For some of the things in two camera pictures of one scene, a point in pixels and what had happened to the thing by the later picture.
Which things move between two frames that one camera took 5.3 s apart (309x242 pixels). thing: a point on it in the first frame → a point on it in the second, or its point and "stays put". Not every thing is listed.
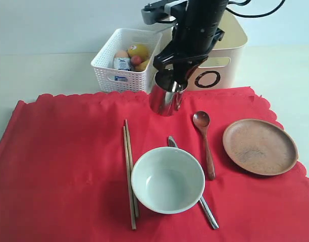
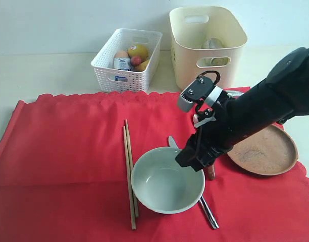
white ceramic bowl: [167, 180] stays put
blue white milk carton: [122, 63] stays put
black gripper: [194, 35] → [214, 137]
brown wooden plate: [260, 146] stays put
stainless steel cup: [164, 103] → [214, 43]
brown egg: [121, 54] stays put
